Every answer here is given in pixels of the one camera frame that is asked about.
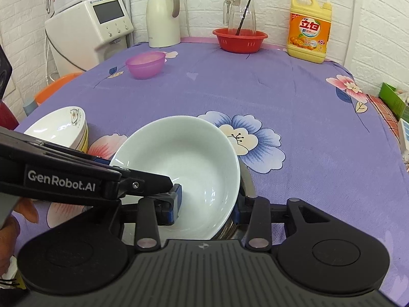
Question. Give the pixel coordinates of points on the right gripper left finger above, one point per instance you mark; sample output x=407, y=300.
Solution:
x=93, y=249

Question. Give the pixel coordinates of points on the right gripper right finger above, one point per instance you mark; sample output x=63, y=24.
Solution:
x=314, y=249

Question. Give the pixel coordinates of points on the white plate with flower print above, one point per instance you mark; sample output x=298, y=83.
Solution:
x=64, y=127

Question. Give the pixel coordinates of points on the yellow plastic plate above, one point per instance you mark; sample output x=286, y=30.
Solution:
x=83, y=146

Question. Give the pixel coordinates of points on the stainless steel bowl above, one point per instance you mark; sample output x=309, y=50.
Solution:
x=233, y=229

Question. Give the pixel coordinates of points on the ceramic bowl red pattern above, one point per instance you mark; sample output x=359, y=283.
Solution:
x=195, y=154

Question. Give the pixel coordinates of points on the purple plastic bowl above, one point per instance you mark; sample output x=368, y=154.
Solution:
x=146, y=65

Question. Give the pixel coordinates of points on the white plate with rim line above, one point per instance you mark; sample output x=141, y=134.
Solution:
x=86, y=130

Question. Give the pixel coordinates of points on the person left hand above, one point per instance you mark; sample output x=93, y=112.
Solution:
x=11, y=229

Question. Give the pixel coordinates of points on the red chair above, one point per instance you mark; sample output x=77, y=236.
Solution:
x=7, y=118

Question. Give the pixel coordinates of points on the grey blue cup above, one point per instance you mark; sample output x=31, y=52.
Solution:
x=29, y=106

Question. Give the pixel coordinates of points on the orange plastic basin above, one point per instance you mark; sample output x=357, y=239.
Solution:
x=49, y=90

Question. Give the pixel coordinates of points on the purple floral tablecloth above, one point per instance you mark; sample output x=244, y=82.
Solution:
x=314, y=142

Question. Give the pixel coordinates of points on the white water dispenser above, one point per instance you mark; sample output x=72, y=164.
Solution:
x=88, y=33

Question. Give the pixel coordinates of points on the green box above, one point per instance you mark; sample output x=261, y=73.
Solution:
x=398, y=107

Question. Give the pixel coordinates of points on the white thermos jug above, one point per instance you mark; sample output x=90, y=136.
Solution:
x=162, y=20

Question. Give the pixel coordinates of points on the red plastic basket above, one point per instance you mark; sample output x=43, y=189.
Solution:
x=245, y=43

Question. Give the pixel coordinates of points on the yellow dish soap bottle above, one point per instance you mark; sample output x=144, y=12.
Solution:
x=309, y=30

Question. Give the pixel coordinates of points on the glass pitcher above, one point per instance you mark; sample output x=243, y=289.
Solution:
x=232, y=13

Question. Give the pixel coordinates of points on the black stirring stick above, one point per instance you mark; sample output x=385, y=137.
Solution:
x=243, y=17

